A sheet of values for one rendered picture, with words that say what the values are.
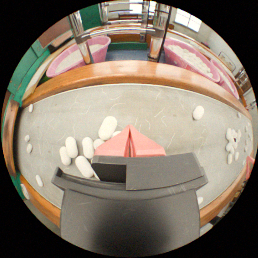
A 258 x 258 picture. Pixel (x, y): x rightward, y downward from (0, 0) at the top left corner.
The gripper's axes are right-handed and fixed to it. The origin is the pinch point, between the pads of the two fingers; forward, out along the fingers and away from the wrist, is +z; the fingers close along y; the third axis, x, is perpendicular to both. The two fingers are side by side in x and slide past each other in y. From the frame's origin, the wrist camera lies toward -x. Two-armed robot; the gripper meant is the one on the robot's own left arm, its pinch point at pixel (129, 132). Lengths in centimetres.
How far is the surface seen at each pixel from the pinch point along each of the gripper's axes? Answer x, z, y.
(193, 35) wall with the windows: -322, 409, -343
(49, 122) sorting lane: -0.1, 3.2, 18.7
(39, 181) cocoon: 9.0, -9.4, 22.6
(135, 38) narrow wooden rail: -25.7, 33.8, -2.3
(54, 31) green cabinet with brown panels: -56, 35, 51
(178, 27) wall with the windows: -322, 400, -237
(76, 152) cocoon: 2.5, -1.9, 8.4
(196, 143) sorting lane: 2.6, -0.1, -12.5
